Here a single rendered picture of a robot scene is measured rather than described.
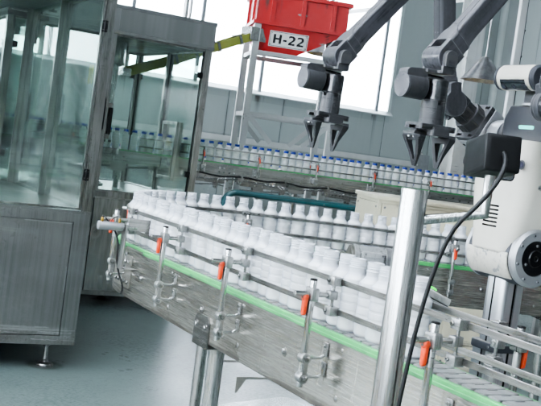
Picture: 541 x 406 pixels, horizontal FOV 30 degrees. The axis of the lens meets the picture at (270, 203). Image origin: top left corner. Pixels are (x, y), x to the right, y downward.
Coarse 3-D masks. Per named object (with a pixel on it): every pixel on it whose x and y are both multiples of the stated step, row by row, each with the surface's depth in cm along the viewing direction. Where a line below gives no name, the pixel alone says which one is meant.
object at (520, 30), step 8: (520, 0) 857; (528, 0) 854; (520, 8) 855; (520, 16) 854; (520, 24) 854; (520, 32) 855; (520, 40) 855; (520, 48) 856; (512, 56) 859; (520, 56) 857; (512, 64) 856; (512, 96) 858; (504, 104) 863; (512, 104) 858; (504, 112) 861
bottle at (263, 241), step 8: (264, 232) 268; (272, 232) 268; (264, 240) 268; (256, 248) 267; (264, 248) 267; (256, 256) 267; (256, 264) 267; (256, 272) 267; (248, 288) 268; (256, 288) 267
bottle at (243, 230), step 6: (240, 228) 278; (246, 228) 278; (240, 234) 278; (246, 234) 278; (234, 240) 278; (240, 240) 277; (234, 252) 278; (240, 252) 277; (234, 258) 277; (240, 258) 277; (234, 264) 277; (234, 276) 277; (228, 282) 279; (234, 282) 278
